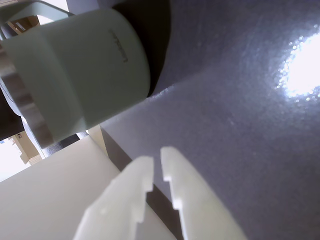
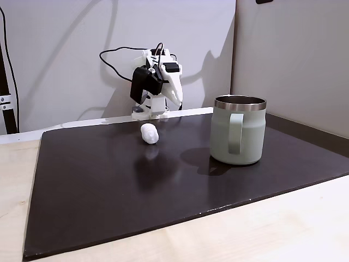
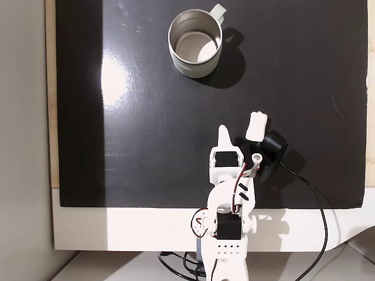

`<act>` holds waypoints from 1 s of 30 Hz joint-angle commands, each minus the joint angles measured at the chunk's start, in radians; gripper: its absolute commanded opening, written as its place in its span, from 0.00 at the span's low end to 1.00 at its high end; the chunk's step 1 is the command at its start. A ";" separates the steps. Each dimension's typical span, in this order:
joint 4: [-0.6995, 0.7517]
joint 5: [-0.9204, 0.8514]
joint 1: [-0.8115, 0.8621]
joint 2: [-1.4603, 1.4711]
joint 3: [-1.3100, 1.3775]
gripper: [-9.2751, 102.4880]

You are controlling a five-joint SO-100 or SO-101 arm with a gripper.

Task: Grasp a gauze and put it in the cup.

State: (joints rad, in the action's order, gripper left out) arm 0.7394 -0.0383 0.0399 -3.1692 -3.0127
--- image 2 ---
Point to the white gauze ball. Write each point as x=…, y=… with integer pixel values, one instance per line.
x=149, y=133

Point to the grey table clamp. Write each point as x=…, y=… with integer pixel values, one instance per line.
x=137, y=109

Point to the pale green metal mug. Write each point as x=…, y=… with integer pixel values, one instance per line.
x=245, y=136

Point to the black table mat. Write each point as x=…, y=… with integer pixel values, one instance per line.
x=136, y=191

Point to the black stand pole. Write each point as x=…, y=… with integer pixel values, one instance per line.
x=6, y=114

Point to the white pole clamp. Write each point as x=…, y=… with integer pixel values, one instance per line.
x=5, y=101

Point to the black camera box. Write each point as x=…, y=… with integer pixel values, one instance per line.
x=143, y=84

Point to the black wall fixture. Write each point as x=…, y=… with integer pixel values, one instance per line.
x=264, y=1

